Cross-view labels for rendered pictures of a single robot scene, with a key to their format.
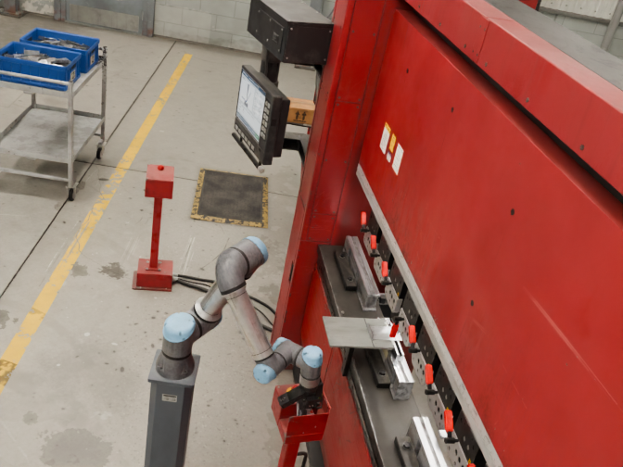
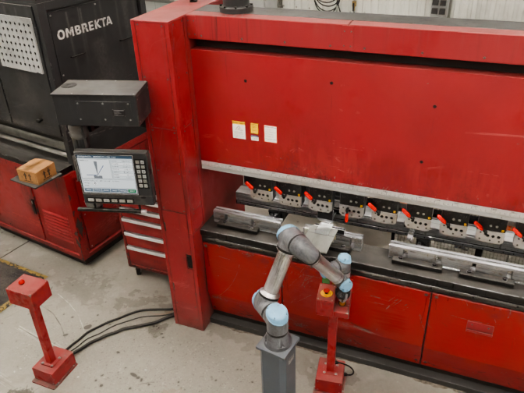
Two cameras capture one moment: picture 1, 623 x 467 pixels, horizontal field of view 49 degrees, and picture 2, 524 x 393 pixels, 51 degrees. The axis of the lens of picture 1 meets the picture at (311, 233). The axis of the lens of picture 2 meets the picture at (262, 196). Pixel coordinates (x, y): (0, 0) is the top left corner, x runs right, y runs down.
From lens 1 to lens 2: 2.31 m
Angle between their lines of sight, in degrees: 45
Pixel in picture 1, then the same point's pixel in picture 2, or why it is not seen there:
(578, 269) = (504, 105)
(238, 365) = (187, 349)
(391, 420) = (375, 258)
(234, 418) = (235, 369)
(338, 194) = (199, 188)
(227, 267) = (309, 246)
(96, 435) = not seen: outside the picture
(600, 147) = (498, 53)
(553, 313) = (496, 130)
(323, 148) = (186, 165)
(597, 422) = not seen: outside the picture
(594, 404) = not seen: outside the picture
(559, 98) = (452, 44)
